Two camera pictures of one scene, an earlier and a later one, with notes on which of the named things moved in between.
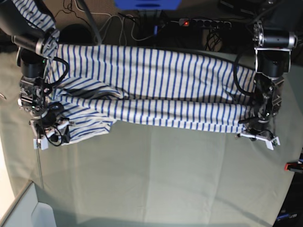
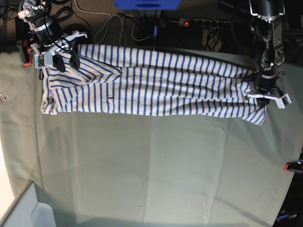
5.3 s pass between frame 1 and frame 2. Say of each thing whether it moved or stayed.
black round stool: stayed
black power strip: stayed
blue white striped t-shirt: moved
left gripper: moved
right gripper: moved
